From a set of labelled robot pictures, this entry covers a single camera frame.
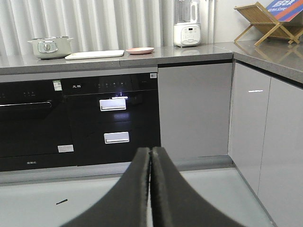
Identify black built-in dishwasher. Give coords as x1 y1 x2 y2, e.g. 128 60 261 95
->
0 79 76 171

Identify wooden folding rack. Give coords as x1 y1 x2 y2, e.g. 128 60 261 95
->
234 1 303 46

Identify pale green electric cooking pot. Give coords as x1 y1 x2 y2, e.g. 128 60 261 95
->
27 36 73 59

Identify pink round plate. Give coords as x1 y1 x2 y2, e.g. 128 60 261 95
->
126 47 154 55

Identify grey side cabinet doors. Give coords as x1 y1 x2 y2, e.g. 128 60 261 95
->
230 62 303 227

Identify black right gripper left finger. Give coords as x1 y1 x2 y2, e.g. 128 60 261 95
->
62 148 150 227

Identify black drawer sterilizer cabinet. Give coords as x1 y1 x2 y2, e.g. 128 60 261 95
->
62 73 160 166

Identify cream bear serving tray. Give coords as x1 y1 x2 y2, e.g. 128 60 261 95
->
65 50 125 60

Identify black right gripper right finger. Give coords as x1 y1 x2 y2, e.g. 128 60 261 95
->
150 147 241 227

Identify white pleated curtain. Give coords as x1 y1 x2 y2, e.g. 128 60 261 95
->
0 0 258 56

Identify grey cabinet door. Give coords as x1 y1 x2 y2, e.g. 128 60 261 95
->
158 63 232 160

